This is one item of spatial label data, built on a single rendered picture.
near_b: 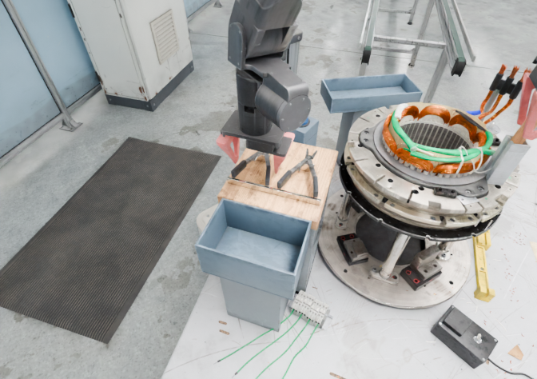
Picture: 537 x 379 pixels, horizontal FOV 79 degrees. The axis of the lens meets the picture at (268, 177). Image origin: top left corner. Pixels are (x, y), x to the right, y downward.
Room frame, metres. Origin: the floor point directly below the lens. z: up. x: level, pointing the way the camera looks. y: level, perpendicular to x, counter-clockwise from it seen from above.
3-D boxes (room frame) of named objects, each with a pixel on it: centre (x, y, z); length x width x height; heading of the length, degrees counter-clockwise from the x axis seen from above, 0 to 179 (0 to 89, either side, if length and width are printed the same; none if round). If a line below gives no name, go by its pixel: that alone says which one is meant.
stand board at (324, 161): (0.46, -0.03, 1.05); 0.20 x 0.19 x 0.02; 161
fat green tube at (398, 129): (0.50, -0.25, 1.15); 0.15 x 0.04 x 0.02; 166
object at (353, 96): (0.80, -0.28, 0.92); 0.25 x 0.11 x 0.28; 98
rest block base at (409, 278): (0.38, -0.36, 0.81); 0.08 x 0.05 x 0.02; 118
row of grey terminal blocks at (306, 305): (0.30, -0.09, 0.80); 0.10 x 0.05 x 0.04; 58
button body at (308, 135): (0.68, -0.08, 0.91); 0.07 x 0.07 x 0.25; 54
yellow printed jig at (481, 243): (0.43, -0.54, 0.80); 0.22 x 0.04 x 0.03; 157
